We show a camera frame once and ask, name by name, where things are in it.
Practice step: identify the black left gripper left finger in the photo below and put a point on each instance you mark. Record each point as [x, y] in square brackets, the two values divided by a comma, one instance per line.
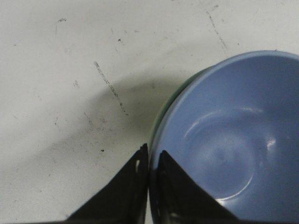
[124, 198]

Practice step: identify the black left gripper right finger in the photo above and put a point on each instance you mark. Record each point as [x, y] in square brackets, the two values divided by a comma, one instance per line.
[180, 199]

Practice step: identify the blue bowl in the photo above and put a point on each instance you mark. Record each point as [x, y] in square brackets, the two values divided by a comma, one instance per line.
[235, 131]

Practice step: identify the green bowl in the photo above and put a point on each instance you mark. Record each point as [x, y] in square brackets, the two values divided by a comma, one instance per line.
[167, 104]

